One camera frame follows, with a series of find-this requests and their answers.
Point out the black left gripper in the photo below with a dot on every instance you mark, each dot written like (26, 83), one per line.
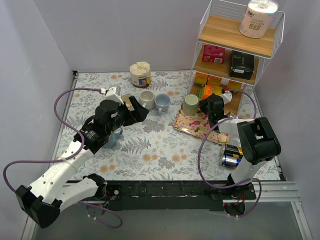
(128, 111)

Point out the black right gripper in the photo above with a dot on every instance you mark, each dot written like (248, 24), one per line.
(206, 106)

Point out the speckled white ceramic mug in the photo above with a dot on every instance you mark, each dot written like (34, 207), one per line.
(147, 99)

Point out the green ceramic mug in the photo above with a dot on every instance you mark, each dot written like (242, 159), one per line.
(190, 105)

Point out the grey ceramic mug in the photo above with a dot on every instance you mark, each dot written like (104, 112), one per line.
(162, 102)

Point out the blue ceramic mug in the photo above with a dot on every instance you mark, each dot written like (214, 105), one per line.
(113, 138)

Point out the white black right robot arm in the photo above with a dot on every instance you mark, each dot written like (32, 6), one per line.
(258, 142)

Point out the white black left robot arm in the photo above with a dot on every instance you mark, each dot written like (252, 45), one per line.
(45, 198)

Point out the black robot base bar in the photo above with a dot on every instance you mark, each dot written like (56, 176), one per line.
(171, 195)

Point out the orange sponge pack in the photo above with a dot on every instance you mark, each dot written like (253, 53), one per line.
(208, 90)

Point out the yellow green sponge pack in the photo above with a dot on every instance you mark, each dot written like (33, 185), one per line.
(199, 93)

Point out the floral tray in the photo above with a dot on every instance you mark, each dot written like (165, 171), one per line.
(198, 126)

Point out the yellow sponge pack middle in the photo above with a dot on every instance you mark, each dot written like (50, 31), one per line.
(214, 80)

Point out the yellow sponge pack right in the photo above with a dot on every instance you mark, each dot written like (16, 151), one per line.
(234, 86)

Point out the yellow sponge pack left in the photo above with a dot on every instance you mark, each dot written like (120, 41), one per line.
(200, 79)

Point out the beige paper roll with cartoon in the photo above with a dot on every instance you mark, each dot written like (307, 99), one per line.
(140, 73)

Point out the black yellow drink can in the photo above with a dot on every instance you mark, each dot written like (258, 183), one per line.
(234, 151)

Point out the black product box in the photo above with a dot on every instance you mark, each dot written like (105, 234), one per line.
(242, 65)

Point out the pink sponge box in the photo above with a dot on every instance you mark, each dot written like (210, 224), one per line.
(213, 54)

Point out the blue silver drink can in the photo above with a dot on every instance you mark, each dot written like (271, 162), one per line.
(229, 161)

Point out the pink wrapped toilet paper roll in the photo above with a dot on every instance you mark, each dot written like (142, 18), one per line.
(257, 18)

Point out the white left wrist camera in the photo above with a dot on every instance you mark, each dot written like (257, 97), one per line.
(113, 93)

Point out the white wire wooden shelf rack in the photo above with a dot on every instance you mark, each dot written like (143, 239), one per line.
(225, 57)

